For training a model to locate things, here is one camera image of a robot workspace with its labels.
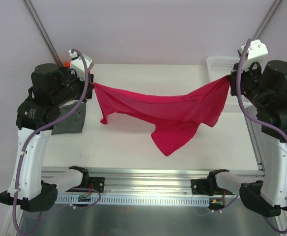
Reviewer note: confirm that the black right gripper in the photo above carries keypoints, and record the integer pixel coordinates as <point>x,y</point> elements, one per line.
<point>234,82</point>

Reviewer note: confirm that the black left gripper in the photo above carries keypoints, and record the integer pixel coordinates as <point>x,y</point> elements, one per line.
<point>89,86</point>

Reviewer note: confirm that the pink t shirt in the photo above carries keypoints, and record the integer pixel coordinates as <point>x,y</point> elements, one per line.
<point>176,118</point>

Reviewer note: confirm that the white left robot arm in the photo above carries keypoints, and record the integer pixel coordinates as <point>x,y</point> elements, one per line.
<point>35,122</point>

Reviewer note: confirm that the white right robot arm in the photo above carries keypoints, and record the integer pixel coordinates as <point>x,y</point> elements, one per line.
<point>266,197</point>

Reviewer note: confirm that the orange folded t shirt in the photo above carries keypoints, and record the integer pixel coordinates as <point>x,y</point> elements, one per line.
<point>66,64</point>

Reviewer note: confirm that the grey folded t shirt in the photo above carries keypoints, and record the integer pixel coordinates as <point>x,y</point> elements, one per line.
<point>72,124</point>

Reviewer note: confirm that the white plastic basket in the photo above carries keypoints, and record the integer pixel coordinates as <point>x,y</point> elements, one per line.
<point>220,66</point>

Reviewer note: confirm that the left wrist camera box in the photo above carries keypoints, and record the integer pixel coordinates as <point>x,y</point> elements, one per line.
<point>50,84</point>

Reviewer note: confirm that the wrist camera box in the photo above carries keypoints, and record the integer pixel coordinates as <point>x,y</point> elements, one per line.
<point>50,84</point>
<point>271,92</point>

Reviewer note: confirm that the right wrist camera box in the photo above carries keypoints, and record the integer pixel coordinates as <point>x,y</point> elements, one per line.
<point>271,92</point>

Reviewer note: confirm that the right aluminium corner post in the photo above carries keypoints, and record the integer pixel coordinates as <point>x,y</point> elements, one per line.
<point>275,5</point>

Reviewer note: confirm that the aluminium corner post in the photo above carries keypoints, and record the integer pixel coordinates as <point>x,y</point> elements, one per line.
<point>275,5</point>
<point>41,29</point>

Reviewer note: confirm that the left aluminium corner post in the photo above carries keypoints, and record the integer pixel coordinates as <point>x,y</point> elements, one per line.
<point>41,29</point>

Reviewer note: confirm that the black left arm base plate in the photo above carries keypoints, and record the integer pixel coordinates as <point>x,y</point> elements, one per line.
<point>96,183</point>

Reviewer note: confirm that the aluminium mounting rail frame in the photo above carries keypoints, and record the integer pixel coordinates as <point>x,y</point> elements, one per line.
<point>124,153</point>

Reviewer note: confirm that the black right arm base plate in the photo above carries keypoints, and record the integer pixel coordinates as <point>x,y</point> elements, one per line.
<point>207,187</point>

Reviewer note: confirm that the white slotted cable duct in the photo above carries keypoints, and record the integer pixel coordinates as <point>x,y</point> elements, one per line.
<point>134,200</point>

